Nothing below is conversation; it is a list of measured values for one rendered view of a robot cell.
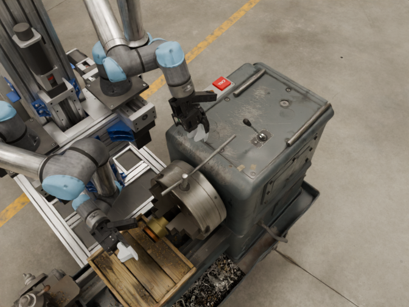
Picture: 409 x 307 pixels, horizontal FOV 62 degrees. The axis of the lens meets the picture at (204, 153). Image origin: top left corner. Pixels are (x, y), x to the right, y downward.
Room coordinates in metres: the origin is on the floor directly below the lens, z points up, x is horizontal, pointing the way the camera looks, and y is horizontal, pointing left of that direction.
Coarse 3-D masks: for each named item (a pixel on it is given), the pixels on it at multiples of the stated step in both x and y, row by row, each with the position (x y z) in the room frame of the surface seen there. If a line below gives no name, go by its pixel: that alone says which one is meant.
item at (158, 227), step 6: (162, 216) 0.55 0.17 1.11; (150, 222) 0.53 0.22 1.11; (156, 222) 0.52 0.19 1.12; (162, 222) 0.53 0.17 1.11; (168, 222) 0.53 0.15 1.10; (144, 228) 0.51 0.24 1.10; (150, 228) 0.50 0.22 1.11; (156, 228) 0.50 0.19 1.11; (162, 228) 0.50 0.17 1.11; (150, 234) 0.48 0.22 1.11; (156, 234) 0.48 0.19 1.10; (162, 234) 0.49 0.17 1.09; (156, 240) 0.47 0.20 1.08
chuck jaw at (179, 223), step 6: (180, 216) 0.55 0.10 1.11; (174, 222) 0.52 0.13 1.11; (180, 222) 0.52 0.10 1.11; (186, 222) 0.52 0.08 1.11; (192, 222) 0.52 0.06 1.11; (168, 228) 0.50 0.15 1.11; (174, 228) 0.50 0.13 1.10; (180, 228) 0.50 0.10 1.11; (186, 228) 0.49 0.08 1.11; (192, 228) 0.49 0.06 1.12; (198, 228) 0.49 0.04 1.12; (180, 234) 0.48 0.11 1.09; (192, 234) 0.47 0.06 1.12; (198, 234) 0.48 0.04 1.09
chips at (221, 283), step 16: (224, 256) 0.55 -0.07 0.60; (208, 272) 0.48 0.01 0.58; (224, 272) 0.47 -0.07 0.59; (240, 272) 0.48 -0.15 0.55; (192, 288) 0.41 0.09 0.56; (208, 288) 0.40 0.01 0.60; (224, 288) 0.40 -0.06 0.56; (176, 304) 0.33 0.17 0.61; (192, 304) 0.33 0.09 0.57; (208, 304) 0.33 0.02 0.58
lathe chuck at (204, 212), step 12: (168, 168) 0.71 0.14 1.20; (168, 180) 0.64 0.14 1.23; (192, 180) 0.63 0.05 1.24; (168, 192) 0.61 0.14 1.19; (180, 192) 0.58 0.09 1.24; (192, 192) 0.58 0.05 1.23; (204, 192) 0.59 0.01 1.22; (180, 204) 0.56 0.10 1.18; (192, 204) 0.54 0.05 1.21; (204, 204) 0.55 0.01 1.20; (192, 216) 0.51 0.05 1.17; (204, 216) 0.51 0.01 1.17; (216, 216) 0.53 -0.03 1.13; (204, 228) 0.48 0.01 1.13
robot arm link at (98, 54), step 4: (96, 44) 1.24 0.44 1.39; (100, 44) 1.23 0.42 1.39; (96, 48) 1.21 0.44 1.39; (100, 48) 1.21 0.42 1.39; (92, 52) 1.20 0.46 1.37; (96, 52) 1.19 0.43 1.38; (100, 52) 1.18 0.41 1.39; (104, 52) 1.18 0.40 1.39; (96, 56) 1.17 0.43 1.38; (100, 56) 1.17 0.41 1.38; (104, 56) 1.17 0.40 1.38; (96, 60) 1.17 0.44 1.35; (100, 60) 1.16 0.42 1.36; (96, 64) 1.18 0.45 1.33; (100, 64) 1.16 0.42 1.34; (100, 68) 1.17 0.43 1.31; (104, 68) 1.16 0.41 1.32; (100, 72) 1.17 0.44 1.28; (104, 72) 1.16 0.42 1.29; (104, 76) 1.17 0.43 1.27
